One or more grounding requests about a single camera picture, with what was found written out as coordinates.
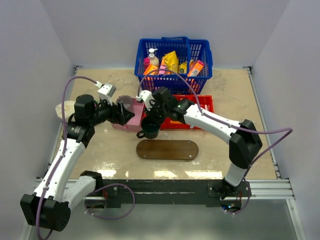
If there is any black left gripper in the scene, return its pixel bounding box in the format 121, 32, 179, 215
89, 96, 135, 126

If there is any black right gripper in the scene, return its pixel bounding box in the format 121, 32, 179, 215
143, 99, 169, 126

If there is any dark green mug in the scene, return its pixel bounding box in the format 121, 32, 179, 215
136, 117, 161, 140

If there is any translucent purple mug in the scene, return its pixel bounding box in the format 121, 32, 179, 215
116, 95, 134, 111

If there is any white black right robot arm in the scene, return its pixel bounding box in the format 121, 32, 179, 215
136, 87, 263, 199

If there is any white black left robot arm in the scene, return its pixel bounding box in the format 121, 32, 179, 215
20, 94, 135, 232

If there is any brown wooden oval tray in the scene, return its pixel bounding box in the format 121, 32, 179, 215
136, 139, 199, 161

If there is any pink drawer box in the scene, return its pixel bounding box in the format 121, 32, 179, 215
111, 98, 145, 133

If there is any pink small box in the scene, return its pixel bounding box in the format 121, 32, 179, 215
158, 64, 166, 76

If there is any orange carton left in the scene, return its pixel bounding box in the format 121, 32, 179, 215
143, 64, 158, 75

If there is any red three-compartment bin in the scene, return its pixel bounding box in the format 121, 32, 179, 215
160, 94, 214, 130

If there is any yellow green packet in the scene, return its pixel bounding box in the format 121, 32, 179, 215
178, 61, 192, 74

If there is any blue plastic shopping basket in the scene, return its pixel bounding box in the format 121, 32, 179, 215
134, 36, 213, 95

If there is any white pump lotion bottle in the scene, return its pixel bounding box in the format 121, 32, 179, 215
148, 48, 160, 67

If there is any yellow snack bag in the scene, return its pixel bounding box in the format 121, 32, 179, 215
162, 50, 179, 72

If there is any orange box in basket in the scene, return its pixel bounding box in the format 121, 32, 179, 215
187, 60, 205, 77

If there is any cream tissue roll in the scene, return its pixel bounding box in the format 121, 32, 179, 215
55, 100, 76, 122

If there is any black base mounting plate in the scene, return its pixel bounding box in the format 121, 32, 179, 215
88, 179, 252, 208

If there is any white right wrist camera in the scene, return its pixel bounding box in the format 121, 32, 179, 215
135, 90, 156, 112

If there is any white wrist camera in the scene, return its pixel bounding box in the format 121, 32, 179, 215
95, 81, 117, 104
135, 90, 156, 112

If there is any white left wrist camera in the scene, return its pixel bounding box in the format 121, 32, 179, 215
95, 81, 117, 104

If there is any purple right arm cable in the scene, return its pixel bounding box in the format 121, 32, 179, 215
138, 69, 293, 216

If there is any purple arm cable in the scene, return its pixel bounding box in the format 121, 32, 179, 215
34, 76, 136, 240
138, 69, 293, 216

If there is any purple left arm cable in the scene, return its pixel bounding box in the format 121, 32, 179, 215
34, 76, 136, 240

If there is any aluminium frame rail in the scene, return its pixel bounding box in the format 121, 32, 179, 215
246, 177, 296, 200

